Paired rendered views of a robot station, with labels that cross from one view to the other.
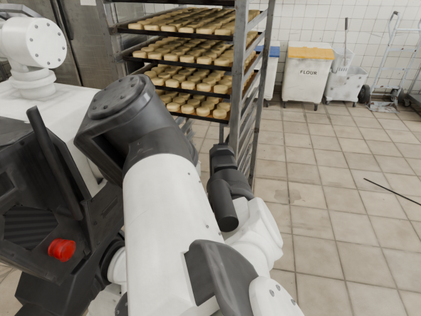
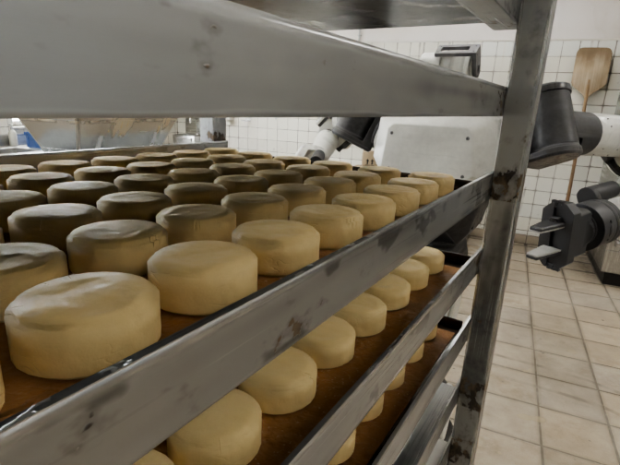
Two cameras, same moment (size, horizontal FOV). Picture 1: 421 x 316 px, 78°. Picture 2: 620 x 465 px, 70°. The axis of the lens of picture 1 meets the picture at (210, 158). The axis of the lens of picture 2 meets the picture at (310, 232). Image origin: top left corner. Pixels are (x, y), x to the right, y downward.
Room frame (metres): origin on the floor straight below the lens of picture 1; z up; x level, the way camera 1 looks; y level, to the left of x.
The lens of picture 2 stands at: (1.49, 0.24, 1.40)
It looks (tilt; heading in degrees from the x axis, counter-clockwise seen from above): 16 degrees down; 193
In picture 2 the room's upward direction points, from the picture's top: 3 degrees clockwise
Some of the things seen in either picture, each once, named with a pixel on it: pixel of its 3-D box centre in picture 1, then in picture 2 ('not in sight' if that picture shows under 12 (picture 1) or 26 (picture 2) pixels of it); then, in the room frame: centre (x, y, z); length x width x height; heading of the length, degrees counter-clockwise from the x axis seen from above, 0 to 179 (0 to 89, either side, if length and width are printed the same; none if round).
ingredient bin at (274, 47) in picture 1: (255, 73); not in sight; (3.69, -0.65, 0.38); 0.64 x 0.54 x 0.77; 169
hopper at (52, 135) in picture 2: not in sight; (107, 133); (-0.10, -0.97, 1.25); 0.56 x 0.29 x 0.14; 174
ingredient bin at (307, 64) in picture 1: (304, 76); not in sight; (3.57, -1.29, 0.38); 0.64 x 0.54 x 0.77; 167
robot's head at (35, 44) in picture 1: (24, 49); (445, 74); (0.41, 0.28, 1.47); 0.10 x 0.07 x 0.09; 71
